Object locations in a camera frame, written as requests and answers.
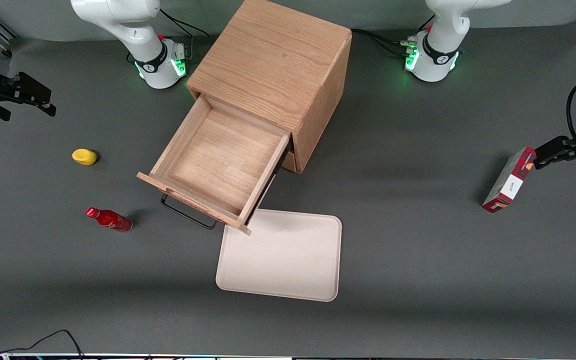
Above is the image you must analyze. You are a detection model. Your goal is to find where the black cable at base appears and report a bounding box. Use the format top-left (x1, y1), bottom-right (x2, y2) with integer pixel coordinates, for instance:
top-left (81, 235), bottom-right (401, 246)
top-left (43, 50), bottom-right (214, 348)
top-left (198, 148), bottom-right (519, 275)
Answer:
top-left (352, 28), bottom-right (411, 47)
top-left (368, 34), bottom-right (414, 56)
top-left (159, 9), bottom-right (210, 37)

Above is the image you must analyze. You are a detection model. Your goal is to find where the black wire drawer handle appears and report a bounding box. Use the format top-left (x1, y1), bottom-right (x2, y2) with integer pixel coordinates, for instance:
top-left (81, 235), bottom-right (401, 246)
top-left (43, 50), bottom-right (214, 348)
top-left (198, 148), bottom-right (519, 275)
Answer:
top-left (160, 194), bottom-right (219, 231)

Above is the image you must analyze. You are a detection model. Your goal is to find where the black cable on table edge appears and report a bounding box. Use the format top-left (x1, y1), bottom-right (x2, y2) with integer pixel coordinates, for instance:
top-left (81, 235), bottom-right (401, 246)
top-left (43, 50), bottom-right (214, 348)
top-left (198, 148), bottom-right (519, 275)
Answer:
top-left (0, 329), bottom-right (85, 359)

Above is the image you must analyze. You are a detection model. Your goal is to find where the red and white box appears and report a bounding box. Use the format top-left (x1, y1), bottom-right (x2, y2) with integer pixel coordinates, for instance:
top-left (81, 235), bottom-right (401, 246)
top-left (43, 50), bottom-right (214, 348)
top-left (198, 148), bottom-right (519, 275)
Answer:
top-left (482, 146), bottom-right (537, 214)

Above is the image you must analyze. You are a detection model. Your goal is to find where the yellow lemon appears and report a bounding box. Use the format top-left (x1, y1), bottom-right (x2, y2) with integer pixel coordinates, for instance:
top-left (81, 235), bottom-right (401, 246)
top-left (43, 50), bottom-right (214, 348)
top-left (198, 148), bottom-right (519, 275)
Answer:
top-left (71, 148), bottom-right (98, 166)

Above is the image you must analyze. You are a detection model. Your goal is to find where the beige rectangular tray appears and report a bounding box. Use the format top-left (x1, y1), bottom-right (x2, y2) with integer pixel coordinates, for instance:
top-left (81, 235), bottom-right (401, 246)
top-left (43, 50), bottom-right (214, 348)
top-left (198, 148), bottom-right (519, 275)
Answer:
top-left (215, 208), bottom-right (343, 303)

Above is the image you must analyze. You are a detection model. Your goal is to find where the red bottle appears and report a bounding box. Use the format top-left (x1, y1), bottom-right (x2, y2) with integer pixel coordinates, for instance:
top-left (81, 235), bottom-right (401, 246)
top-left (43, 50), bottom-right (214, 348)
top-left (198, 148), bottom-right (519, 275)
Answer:
top-left (86, 207), bottom-right (134, 233)

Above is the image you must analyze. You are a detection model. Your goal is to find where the wooden drawer cabinet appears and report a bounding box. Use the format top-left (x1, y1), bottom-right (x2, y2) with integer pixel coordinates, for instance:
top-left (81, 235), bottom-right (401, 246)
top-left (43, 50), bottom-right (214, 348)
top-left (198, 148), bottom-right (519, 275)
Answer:
top-left (186, 0), bottom-right (353, 174)

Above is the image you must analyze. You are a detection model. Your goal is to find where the black cable at left base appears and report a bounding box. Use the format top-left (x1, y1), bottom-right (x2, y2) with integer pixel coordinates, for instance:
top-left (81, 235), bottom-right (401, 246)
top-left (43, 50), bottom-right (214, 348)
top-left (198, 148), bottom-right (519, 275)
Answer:
top-left (352, 28), bottom-right (411, 47)
top-left (368, 34), bottom-right (414, 56)

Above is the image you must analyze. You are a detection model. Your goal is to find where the wooden drawer with light interior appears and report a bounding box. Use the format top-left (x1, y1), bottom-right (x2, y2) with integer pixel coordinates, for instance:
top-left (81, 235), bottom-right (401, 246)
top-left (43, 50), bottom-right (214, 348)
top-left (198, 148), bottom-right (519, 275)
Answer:
top-left (136, 95), bottom-right (294, 236)

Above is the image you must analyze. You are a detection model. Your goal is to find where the black cable at right base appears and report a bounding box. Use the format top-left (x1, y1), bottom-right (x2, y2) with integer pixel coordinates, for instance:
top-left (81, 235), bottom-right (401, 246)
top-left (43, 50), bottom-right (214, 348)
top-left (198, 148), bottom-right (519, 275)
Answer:
top-left (159, 9), bottom-right (210, 37)

